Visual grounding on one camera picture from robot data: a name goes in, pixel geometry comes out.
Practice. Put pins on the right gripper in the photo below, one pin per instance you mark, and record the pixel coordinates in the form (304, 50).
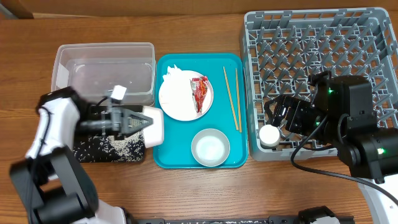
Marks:
(297, 106)

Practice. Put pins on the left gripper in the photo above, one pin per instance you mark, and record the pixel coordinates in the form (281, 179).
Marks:
(126, 115)

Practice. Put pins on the small pink plate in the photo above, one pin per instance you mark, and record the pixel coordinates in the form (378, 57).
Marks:
(153, 134)

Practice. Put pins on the white cup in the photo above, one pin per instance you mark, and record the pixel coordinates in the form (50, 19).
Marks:
(269, 136)

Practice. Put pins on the wooden chopstick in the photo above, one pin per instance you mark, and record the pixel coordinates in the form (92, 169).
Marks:
(238, 101)
(230, 99)

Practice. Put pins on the white napkin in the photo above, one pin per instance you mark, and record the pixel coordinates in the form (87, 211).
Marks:
(174, 74)

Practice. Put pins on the red snack wrapper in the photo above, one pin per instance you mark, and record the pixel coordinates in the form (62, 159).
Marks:
(199, 91)

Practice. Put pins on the grey bowl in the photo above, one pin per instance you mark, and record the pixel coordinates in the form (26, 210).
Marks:
(210, 147)

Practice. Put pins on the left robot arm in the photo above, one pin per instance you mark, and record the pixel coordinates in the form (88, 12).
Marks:
(51, 183)

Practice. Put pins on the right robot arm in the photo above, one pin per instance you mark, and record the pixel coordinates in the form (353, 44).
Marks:
(342, 115)

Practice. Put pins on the grey dishwasher rack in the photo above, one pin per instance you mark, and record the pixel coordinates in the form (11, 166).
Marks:
(280, 49)

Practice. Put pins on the black tray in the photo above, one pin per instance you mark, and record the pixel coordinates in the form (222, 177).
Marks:
(109, 152)

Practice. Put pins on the clear plastic bin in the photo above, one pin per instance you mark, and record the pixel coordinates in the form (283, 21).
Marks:
(94, 69)

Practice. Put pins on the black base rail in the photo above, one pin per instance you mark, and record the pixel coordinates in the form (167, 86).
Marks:
(270, 220)

